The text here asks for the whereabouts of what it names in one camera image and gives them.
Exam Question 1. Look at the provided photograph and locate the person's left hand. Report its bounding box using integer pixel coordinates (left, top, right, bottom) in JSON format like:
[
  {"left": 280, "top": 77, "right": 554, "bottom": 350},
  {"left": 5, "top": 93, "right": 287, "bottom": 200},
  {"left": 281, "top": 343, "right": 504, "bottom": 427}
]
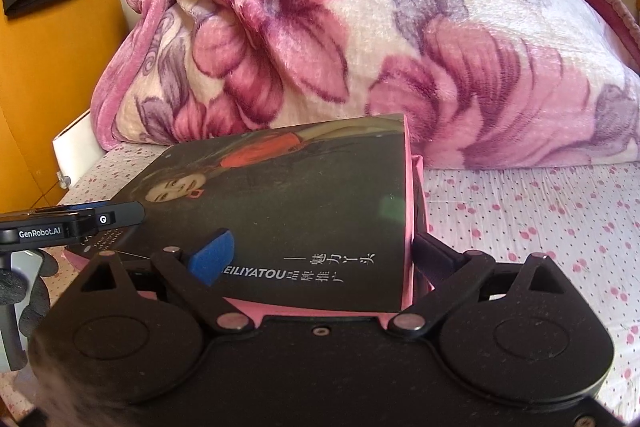
[{"left": 0, "top": 252, "right": 54, "bottom": 337}]

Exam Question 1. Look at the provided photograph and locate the pink cardboard box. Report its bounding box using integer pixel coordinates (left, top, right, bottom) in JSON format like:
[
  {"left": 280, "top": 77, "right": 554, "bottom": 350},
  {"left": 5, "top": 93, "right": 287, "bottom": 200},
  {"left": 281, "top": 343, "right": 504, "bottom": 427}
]
[{"left": 411, "top": 154, "right": 429, "bottom": 240}]

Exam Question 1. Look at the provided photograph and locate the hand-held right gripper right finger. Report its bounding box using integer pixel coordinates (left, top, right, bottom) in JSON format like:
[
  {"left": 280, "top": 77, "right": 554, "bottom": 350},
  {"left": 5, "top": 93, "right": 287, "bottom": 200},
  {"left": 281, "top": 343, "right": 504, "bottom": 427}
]
[{"left": 387, "top": 232, "right": 568, "bottom": 339}]

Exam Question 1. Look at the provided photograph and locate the pink floral fleece blanket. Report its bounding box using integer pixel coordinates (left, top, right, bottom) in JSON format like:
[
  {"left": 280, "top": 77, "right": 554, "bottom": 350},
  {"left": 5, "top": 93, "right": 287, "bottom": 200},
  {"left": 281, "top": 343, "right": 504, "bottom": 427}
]
[{"left": 90, "top": 0, "right": 640, "bottom": 171}]

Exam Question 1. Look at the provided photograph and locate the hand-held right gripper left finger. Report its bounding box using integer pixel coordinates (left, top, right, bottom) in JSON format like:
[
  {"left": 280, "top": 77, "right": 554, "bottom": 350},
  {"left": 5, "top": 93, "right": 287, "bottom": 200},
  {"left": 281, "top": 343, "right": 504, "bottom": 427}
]
[{"left": 70, "top": 229, "right": 253, "bottom": 333}]

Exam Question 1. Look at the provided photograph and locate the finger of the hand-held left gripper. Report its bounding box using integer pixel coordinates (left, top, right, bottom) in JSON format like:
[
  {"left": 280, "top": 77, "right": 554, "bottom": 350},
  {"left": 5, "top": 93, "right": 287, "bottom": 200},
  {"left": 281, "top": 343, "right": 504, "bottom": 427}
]
[{"left": 92, "top": 201, "right": 147, "bottom": 229}]

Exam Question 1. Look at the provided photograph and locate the cherry print bed sheet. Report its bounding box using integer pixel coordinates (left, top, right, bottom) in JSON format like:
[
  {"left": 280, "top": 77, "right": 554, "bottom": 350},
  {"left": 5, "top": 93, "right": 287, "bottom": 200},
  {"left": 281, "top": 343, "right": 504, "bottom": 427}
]
[{"left": 0, "top": 141, "right": 640, "bottom": 423}]

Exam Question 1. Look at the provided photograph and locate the white bed side board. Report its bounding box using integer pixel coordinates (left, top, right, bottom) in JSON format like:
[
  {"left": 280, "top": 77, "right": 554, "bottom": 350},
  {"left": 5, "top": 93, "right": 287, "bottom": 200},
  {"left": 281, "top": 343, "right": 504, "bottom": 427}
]
[{"left": 52, "top": 107, "right": 108, "bottom": 188}]

